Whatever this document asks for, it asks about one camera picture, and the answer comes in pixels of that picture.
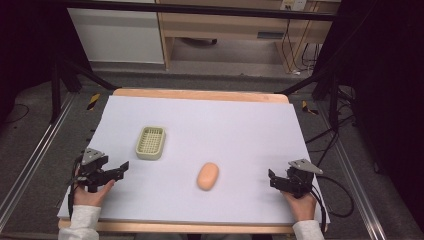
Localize black metal frame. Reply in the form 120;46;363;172
49;0;344;125

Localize person's left hand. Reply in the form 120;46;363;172
72;178;116;208

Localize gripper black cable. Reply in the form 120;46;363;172
67;155;84;221
310;174;355;233

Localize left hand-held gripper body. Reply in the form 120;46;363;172
75;147;116;194

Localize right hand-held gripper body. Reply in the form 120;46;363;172
269;158;324;199

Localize white cabinet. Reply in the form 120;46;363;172
67;0;166;65

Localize wooden desk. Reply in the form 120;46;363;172
155;0;342;74

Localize yellow black striped marker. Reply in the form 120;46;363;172
301;100;320;116
86;92;101;112

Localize aluminium rail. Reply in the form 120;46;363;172
319;103;388;240
0;93;78;231

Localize black floor cables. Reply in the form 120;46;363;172
304;84;358;168

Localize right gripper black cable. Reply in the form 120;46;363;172
310;174;355;233

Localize orange soap bar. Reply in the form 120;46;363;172
196;162;220;192

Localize white paper sheet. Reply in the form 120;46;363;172
57;95;331;225

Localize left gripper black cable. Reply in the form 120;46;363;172
67;155;84;221

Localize white wall socket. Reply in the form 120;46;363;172
279;0;308;12

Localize person's right hand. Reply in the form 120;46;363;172
281;190;318;224

